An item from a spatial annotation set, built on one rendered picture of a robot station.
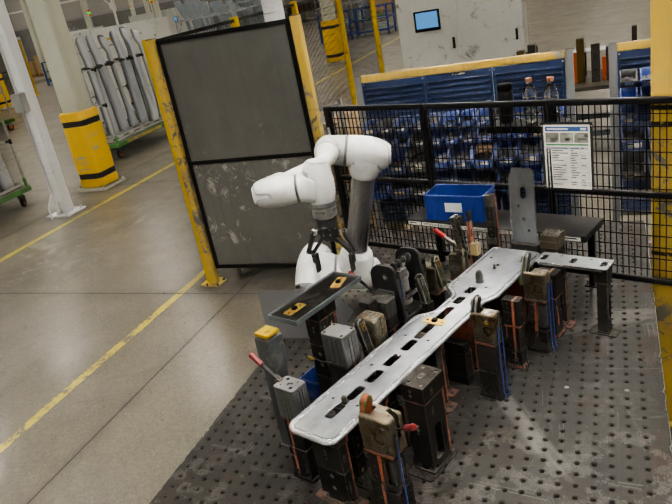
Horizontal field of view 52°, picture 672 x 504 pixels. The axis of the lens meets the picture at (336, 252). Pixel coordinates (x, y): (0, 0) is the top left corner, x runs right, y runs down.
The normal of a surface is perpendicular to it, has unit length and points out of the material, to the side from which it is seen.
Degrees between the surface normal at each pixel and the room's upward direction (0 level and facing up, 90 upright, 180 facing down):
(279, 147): 93
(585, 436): 0
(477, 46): 90
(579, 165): 90
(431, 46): 90
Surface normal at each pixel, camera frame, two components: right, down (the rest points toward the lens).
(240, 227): -0.35, 0.43
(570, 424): -0.18, -0.91
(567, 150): -0.62, 0.40
